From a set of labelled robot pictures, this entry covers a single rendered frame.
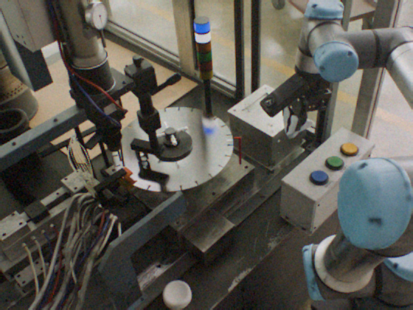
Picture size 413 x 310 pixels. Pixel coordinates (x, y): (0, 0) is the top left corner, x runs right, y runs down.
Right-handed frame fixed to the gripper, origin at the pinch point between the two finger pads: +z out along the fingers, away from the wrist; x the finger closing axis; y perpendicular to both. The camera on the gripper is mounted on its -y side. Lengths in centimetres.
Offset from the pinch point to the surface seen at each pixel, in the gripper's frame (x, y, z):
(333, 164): -7.5, 11.1, 7.8
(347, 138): -0.2, 21.1, 8.0
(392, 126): 66, 128, 90
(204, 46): 36.3, -7.8, -6.3
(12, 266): 6, -73, 27
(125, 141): 22.6, -36.8, 9.9
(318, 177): -9.8, 5.1, 8.3
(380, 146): 56, 111, 91
